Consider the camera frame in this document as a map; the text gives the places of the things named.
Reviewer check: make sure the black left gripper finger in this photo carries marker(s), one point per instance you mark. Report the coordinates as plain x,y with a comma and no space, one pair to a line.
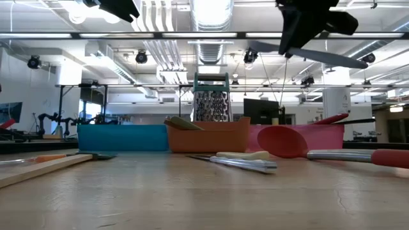
121,9

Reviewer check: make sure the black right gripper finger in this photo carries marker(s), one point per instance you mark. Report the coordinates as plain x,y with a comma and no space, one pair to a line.
297,28

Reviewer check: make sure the grey kitchen spatula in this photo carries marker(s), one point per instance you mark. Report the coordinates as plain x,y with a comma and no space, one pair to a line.
335,59

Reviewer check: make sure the all-black kitchen spoon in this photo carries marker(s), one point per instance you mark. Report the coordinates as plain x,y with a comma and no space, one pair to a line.
358,121

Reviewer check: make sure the all-steel table knife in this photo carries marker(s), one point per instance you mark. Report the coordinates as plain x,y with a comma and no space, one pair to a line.
246,164

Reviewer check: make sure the black background robot arm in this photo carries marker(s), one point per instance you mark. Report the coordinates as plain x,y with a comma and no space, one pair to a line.
43,119

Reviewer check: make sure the black computer monitor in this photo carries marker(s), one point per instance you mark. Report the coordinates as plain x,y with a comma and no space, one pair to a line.
260,111

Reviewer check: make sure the yellow cup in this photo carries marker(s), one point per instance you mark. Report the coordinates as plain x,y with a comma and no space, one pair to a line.
275,121

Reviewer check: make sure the pink plastic bin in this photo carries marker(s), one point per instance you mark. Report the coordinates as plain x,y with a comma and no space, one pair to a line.
322,137

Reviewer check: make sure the blue plastic bin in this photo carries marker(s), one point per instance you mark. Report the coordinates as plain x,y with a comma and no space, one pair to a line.
121,137

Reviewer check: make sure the orange plastic bin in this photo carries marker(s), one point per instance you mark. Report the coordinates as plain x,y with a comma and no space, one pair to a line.
207,140

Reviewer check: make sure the red angled object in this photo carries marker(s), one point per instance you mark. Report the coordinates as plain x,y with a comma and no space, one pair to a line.
6,124

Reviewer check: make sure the black ceiling-hung camera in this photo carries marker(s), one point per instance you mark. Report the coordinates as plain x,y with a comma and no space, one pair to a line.
369,58
250,57
34,62
141,57
307,81

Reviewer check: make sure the white rectangular air duct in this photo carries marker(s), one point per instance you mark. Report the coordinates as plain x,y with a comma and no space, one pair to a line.
110,62

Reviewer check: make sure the black overhead frame bar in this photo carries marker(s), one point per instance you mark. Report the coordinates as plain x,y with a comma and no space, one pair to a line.
198,35

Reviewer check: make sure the silver round air duct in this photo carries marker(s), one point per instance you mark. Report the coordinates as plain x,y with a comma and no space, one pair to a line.
211,19

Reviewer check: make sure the black background workstation frame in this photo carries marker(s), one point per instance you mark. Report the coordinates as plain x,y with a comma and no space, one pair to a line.
60,105

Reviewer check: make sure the dark blue wall screen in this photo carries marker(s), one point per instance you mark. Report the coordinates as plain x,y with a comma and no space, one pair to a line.
11,111

